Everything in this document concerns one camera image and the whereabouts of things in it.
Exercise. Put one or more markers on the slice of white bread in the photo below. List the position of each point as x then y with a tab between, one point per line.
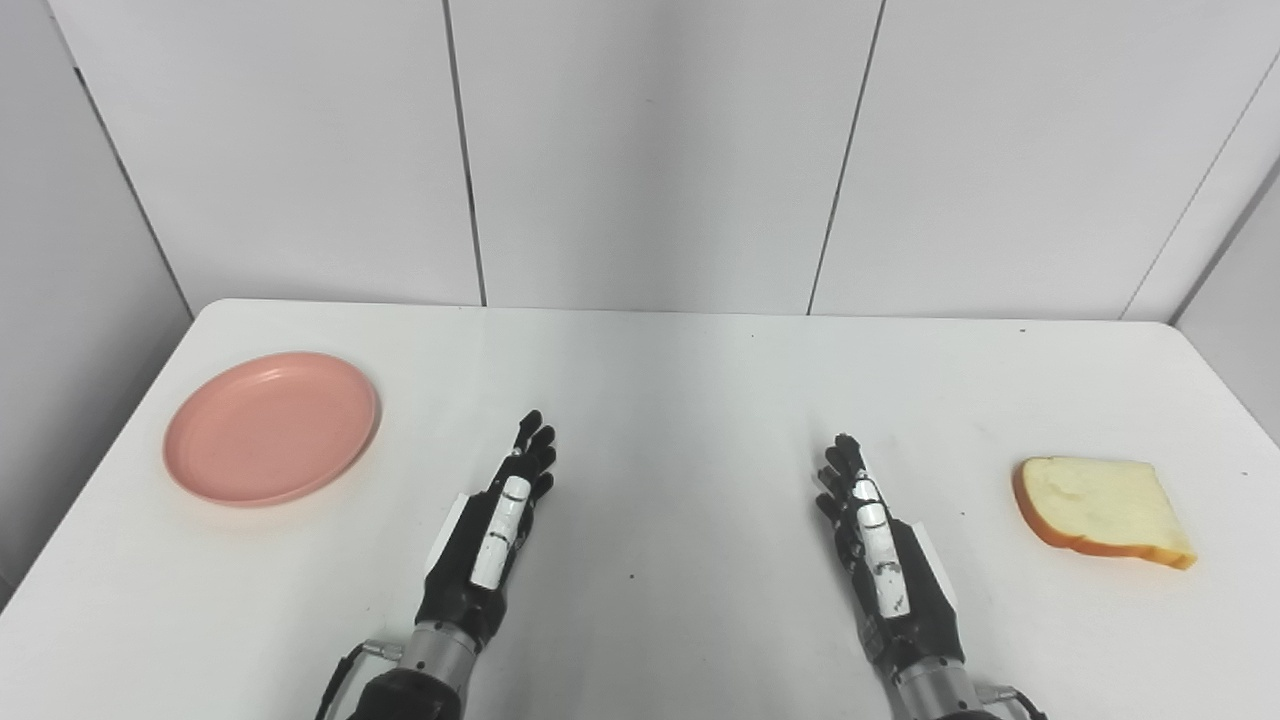
1100	505

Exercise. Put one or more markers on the pink round plate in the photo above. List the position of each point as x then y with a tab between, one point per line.
270	428

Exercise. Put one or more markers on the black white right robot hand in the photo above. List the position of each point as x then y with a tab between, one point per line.
915	590

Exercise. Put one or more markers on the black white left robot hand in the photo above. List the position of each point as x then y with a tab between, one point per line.
470	580

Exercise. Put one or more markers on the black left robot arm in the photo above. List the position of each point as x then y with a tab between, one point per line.
425	675

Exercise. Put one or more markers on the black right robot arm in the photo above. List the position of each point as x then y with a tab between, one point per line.
940	690

